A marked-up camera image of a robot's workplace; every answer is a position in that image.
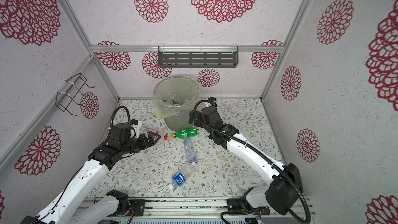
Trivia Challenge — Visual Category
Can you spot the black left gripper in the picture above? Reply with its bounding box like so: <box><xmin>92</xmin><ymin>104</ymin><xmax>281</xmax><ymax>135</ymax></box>
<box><xmin>121</xmin><ymin>130</ymin><xmax>161</xmax><ymax>155</ymax></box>

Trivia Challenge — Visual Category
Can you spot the clear crushed water bottle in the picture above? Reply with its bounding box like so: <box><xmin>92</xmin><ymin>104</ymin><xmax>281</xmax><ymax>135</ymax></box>
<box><xmin>183</xmin><ymin>138</ymin><xmax>197</xmax><ymax>166</ymax></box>

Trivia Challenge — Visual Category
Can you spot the clear bottle blue cap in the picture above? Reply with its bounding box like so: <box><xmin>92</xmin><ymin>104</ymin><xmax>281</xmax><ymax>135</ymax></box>
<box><xmin>163</xmin><ymin>94</ymin><xmax>182</xmax><ymax>105</ymax></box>

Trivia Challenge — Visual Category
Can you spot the bottle blue label white cap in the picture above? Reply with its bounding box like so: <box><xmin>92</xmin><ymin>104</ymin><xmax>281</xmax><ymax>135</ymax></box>
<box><xmin>168</xmin><ymin>162</ymin><xmax>197</xmax><ymax>190</ymax></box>

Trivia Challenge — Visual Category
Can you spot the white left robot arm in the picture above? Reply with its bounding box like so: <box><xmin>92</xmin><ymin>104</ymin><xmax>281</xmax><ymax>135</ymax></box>
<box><xmin>22</xmin><ymin>123</ymin><xmax>161</xmax><ymax>224</ymax></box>

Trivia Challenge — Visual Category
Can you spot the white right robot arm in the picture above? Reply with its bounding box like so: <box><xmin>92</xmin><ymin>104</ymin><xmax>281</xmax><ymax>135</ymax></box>
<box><xmin>189</xmin><ymin>101</ymin><xmax>311</xmax><ymax>224</ymax></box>

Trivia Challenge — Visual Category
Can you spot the grey bin with liner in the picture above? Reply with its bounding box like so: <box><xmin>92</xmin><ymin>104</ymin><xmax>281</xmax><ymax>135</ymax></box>
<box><xmin>152</xmin><ymin>75</ymin><xmax>201</xmax><ymax>131</ymax></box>

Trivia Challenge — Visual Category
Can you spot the green bottle yellow cap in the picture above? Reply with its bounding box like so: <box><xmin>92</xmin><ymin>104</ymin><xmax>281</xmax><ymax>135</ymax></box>
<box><xmin>172</xmin><ymin>127</ymin><xmax>198</xmax><ymax>139</ymax></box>

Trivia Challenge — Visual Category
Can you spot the grey slotted wall shelf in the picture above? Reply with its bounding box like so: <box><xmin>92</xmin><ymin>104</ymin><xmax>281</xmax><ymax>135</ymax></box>
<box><xmin>157</xmin><ymin>46</ymin><xmax>239</xmax><ymax>68</ymax></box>

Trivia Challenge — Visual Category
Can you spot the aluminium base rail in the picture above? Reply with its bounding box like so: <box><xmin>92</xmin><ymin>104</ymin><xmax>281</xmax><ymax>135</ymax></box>
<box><xmin>77</xmin><ymin>196</ymin><xmax>312</xmax><ymax>224</ymax></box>

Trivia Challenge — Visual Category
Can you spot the black wire wall rack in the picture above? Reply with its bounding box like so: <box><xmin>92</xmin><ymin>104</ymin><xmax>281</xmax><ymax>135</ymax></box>
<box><xmin>55</xmin><ymin>73</ymin><xmax>94</xmax><ymax>116</ymax></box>

